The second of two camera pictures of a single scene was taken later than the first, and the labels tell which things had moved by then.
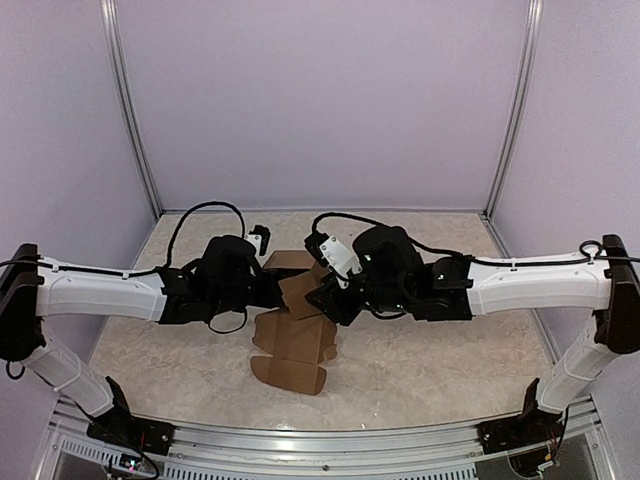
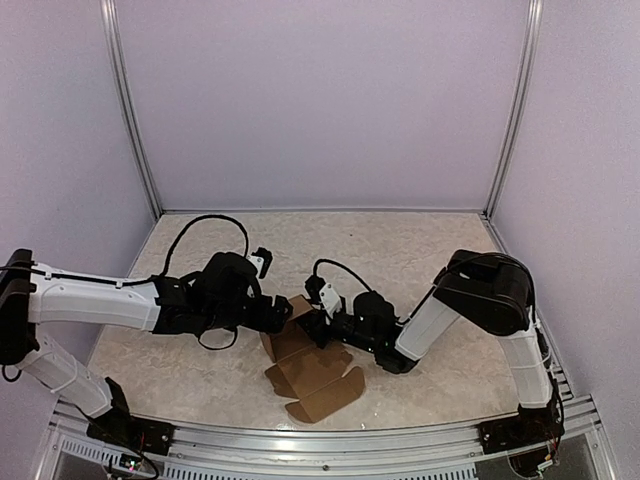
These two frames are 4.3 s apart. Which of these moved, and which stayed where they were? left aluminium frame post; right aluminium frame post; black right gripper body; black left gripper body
Moved: black right gripper body; black left gripper body
Stayed: left aluminium frame post; right aluminium frame post
